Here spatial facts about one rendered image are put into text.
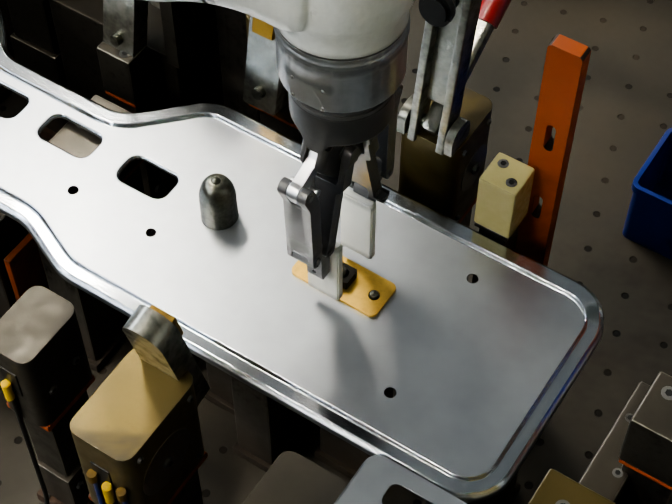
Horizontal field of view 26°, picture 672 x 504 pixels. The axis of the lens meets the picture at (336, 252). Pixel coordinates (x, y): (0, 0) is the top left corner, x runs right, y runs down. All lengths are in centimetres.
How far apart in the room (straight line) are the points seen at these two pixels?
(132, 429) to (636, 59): 93
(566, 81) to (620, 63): 68
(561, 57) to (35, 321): 47
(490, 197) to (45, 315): 38
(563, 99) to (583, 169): 55
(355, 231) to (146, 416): 23
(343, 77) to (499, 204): 29
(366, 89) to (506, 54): 84
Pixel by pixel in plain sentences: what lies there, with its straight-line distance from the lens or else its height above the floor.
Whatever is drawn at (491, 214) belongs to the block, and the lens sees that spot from 122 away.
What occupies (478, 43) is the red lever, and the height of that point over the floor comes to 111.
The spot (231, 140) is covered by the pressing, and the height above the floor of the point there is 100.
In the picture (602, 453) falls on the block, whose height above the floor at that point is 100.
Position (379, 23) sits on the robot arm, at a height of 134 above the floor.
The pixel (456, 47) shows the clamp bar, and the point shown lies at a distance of 116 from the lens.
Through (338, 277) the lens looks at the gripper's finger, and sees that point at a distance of 115.
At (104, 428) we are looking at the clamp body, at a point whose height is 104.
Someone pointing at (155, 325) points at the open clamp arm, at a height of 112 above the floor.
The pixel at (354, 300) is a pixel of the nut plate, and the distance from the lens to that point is 119.
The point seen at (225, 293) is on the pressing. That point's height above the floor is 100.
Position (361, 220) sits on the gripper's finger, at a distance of 117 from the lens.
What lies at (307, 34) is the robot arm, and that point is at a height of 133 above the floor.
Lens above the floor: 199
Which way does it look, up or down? 54 degrees down
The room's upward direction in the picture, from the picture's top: straight up
